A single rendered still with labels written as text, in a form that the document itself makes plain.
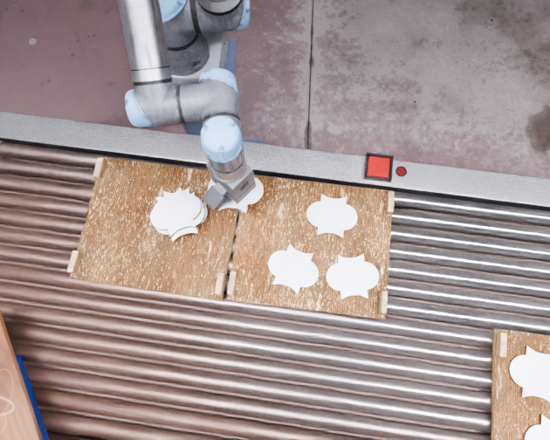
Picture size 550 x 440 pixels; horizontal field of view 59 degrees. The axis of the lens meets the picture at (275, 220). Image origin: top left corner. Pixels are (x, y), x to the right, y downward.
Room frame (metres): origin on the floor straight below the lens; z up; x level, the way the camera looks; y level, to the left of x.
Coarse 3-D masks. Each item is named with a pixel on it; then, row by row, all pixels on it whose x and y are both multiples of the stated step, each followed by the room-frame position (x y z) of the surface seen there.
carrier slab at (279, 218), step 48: (288, 192) 0.44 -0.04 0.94; (336, 192) 0.43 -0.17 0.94; (384, 192) 0.42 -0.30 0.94; (240, 240) 0.31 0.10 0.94; (288, 240) 0.30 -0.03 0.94; (336, 240) 0.29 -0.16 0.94; (384, 240) 0.28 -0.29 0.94; (240, 288) 0.18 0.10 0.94; (288, 288) 0.17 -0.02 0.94; (384, 288) 0.15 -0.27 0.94
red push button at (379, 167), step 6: (372, 156) 0.53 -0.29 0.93; (372, 162) 0.51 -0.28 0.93; (378, 162) 0.51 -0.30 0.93; (384, 162) 0.51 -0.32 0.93; (372, 168) 0.49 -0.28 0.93; (378, 168) 0.49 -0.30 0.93; (384, 168) 0.49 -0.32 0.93; (372, 174) 0.47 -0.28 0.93; (378, 174) 0.47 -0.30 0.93; (384, 174) 0.47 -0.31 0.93
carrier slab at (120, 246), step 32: (96, 192) 0.47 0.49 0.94; (128, 192) 0.47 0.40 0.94; (160, 192) 0.46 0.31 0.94; (192, 192) 0.45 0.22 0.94; (96, 224) 0.38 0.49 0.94; (128, 224) 0.37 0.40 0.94; (224, 224) 0.36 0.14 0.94; (96, 256) 0.29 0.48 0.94; (128, 256) 0.29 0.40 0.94; (160, 256) 0.28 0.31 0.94; (192, 256) 0.28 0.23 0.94; (224, 256) 0.27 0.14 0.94; (160, 288) 0.20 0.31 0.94; (192, 288) 0.19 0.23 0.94
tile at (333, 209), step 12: (312, 204) 0.39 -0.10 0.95; (324, 204) 0.39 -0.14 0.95; (336, 204) 0.39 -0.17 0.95; (312, 216) 0.36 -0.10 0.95; (324, 216) 0.36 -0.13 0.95; (336, 216) 0.36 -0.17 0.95; (348, 216) 0.35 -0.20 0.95; (324, 228) 0.32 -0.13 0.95; (336, 228) 0.32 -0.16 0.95; (348, 228) 0.32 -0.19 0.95
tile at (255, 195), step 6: (252, 168) 0.45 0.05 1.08; (210, 180) 0.43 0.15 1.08; (258, 180) 0.42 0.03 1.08; (210, 186) 0.42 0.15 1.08; (258, 186) 0.41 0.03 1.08; (252, 192) 0.39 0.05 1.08; (258, 192) 0.39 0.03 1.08; (228, 198) 0.38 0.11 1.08; (246, 198) 0.38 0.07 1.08; (252, 198) 0.38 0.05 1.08; (258, 198) 0.37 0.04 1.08; (228, 204) 0.36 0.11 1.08; (234, 204) 0.36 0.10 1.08; (240, 204) 0.36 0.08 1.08; (246, 204) 0.36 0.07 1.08; (252, 204) 0.36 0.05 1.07; (246, 210) 0.35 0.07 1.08
